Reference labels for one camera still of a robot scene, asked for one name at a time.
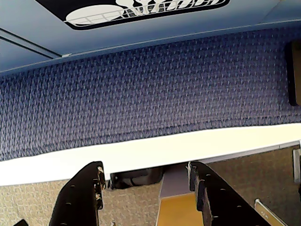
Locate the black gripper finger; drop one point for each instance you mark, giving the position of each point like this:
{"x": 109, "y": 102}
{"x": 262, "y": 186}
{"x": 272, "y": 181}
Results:
{"x": 77, "y": 200}
{"x": 225, "y": 207}

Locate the grey yellow beam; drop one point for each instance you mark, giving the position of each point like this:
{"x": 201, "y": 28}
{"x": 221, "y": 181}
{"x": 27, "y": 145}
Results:
{"x": 176, "y": 209}

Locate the black bag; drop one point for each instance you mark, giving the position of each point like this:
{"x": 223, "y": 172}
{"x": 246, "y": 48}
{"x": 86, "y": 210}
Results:
{"x": 131, "y": 180}

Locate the black edged tan panel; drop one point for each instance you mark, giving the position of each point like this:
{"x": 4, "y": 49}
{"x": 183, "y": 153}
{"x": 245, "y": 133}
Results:
{"x": 295, "y": 75}

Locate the blue toy kitchen unit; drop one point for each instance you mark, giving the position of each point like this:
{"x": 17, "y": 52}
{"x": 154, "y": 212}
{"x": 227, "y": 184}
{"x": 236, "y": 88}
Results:
{"x": 145, "y": 38}

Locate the blue dishwasher door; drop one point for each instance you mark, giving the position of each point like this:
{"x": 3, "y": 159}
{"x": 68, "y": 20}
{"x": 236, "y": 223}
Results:
{"x": 35, "y": 14}

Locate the black white dishwasher decal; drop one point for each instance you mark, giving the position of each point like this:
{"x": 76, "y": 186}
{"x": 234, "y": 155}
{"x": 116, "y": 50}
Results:
{"x": 150, "y": 20}

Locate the silver metal bracket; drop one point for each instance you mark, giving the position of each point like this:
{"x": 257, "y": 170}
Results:
{"x": 265, "y": 213}

